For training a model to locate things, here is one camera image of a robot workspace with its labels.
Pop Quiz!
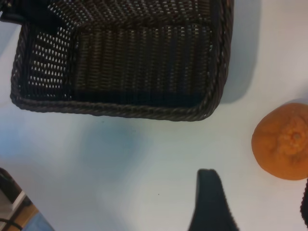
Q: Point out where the black rounded equipment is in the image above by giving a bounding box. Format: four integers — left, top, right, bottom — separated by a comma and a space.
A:
0, 167, 24, 207

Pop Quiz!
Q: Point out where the blue floor mat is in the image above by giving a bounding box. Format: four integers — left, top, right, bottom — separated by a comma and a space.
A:
23, 211, 56, 231

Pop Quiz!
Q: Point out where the white furniture panel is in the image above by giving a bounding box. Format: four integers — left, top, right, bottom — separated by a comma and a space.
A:
0, 190, 32, 218

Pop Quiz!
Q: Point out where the dark brown wicker basket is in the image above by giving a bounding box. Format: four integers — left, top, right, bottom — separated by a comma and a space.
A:
10, 0, 235, 120

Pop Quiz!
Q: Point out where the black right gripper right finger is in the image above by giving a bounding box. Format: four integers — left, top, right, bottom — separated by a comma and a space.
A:
300, 178, 308, 227

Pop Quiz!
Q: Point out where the orange fruit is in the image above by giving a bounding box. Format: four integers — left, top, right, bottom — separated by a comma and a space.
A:
251, 103, 308, 181

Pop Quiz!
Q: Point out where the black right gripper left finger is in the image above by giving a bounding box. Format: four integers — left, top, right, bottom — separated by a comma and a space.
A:
187, 168, 242, 231

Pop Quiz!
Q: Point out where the black floor cable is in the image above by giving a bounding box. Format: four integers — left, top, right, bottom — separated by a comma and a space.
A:
0, 218, 24, 231

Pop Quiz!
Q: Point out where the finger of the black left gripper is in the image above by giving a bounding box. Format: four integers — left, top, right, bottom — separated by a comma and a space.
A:
0, 11, 26, 24
21, 0, 71, 35

